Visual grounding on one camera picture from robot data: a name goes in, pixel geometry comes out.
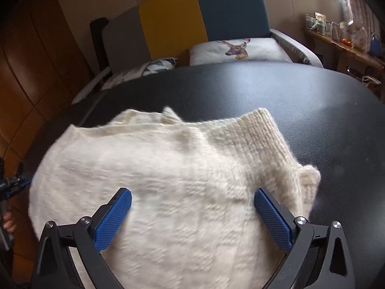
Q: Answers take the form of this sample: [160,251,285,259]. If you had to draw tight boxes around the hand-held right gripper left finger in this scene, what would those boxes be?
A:
[30,187,132,289]

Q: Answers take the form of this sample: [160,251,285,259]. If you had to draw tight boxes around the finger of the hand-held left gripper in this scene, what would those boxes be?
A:
[7,171,33,192]

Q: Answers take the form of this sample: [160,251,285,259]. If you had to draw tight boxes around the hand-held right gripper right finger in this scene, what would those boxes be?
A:
[253,187,355,289]

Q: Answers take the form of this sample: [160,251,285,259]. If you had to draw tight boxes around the cream knit sweater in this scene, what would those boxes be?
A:
[28,106,322,289]

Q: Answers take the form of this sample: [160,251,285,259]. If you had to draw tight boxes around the person's left hand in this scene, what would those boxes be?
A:
[2,212,16,233]

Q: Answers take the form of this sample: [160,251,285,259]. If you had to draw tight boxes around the geometric print pillow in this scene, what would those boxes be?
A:
[102,57,178,90]

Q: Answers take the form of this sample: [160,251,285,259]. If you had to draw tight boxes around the deer print pillow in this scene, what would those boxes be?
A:
[188,38,294,66]

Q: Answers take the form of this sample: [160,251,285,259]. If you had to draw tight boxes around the wooden desk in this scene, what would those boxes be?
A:
[302,28,385,103]

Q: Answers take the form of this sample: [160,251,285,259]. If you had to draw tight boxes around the glass jar with oranges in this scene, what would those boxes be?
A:
[340,21,359,48]

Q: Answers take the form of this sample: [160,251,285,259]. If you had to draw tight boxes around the group of glass jars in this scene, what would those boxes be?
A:
[305,13,335,36]

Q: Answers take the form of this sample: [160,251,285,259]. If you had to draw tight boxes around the grey yellow blue sofa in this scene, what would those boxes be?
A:
[72,0,324,103]

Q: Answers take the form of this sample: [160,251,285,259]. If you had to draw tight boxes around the patterned curtain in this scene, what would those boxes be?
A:
[338,0,379,33]

